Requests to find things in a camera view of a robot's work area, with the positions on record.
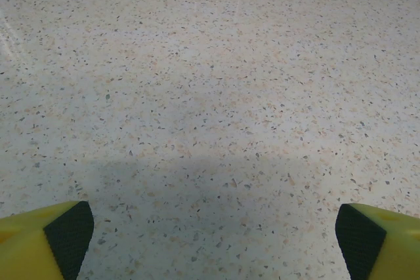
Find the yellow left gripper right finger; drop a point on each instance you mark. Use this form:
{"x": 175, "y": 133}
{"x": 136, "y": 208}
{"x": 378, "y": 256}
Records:
{"x": 387, "y": 247}

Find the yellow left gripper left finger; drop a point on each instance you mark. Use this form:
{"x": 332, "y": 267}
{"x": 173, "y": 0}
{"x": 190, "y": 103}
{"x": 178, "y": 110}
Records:
{"x": 29, "y": 247}

